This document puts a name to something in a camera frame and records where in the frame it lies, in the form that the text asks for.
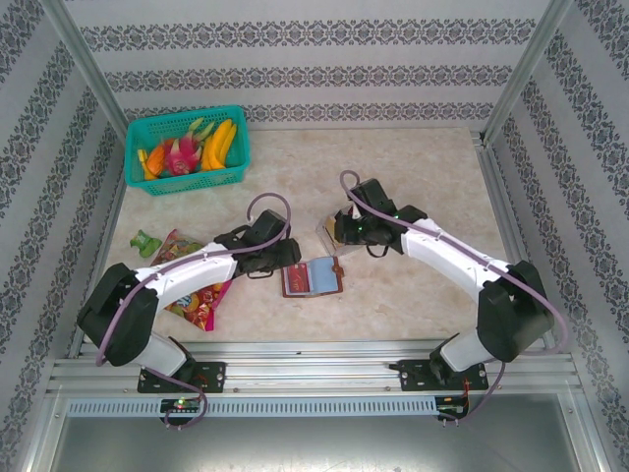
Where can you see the small circuit board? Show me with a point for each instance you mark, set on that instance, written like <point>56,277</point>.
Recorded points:
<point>452,407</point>
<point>179,404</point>

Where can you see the right small circuit board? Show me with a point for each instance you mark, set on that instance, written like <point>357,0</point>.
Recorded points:
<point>452,407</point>

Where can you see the yellow banana bunch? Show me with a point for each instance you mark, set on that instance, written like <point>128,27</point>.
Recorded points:
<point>218,145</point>

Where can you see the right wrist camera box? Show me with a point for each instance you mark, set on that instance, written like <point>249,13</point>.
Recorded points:
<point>373,194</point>

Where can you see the small yellow fruit piece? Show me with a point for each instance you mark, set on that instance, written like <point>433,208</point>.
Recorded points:
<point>142,156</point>

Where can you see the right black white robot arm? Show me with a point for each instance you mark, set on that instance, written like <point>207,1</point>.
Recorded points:
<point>452,251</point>

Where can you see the teal plastic basket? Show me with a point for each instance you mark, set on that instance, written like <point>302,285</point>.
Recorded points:
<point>196,184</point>

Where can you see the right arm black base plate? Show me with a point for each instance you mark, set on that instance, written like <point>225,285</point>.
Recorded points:
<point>413,376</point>

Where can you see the pink dragon fruit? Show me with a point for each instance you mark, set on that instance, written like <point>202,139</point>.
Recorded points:
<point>179,157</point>

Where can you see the brown leather card holder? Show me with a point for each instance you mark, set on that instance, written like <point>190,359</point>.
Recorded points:
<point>322,275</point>

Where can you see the clear acrylic card stand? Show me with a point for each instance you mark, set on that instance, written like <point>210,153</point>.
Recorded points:
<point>324,228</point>

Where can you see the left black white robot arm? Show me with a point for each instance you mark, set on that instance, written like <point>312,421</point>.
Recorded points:
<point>187,280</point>

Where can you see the aluminium rail frame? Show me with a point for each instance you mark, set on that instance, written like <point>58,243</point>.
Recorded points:
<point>314,366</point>

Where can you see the colourful candy bag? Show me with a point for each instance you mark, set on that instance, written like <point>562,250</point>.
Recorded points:
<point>201,307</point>

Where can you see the orange fruit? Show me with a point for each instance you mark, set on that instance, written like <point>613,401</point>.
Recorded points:
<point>154,159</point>

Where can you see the aluminium corner post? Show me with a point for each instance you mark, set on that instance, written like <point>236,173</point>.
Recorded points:
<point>83,64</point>
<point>531,64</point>

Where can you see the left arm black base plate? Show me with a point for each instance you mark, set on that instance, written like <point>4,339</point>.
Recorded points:
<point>211,376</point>

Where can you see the green crumpled wrapper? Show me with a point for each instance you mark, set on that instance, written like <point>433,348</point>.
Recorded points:
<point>145,243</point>

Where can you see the red credit card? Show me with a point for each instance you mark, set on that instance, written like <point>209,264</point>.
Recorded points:
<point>297,278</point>

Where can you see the left small circuit board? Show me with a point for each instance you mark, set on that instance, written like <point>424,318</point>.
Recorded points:
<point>179,404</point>

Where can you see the grey metal sheet panel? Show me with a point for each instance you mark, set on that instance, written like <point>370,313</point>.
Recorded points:
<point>314,442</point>

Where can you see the aluminium side rail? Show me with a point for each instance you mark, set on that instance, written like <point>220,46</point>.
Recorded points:
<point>104,221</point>
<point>494,182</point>

